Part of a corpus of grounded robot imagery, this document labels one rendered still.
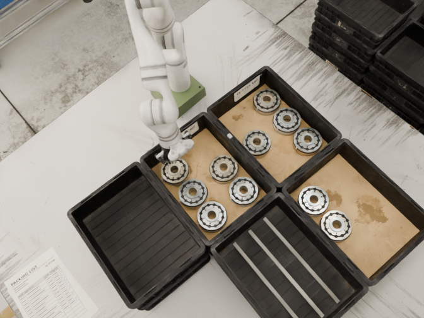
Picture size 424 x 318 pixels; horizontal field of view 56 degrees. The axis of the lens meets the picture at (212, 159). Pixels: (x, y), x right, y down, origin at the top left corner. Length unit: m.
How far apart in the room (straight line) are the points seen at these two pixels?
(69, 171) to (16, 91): 1.36
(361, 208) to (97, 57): 2.08
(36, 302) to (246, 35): 1.41
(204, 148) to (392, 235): 0.71
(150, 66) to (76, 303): 0.93
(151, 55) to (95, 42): 1.97
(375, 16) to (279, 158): 1.15
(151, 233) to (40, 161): 0.64
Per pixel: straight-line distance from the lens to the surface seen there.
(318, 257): 1.41
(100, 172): 1.71
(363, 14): 2.38
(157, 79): 1.07
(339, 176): 1.49
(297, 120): 1.53
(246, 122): 1.55
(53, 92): 2.90
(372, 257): 1.44
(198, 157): 1.49
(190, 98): 1.69
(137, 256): 1.43
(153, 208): 1.46
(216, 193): 1.44
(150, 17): 1.25
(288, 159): 1.49
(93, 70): 2.89
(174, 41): 1.48
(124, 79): 1.89
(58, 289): 1.65
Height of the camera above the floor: 2.20
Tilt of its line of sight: 67 degrees down
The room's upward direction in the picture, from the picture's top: 12 degrees counter-clockwise
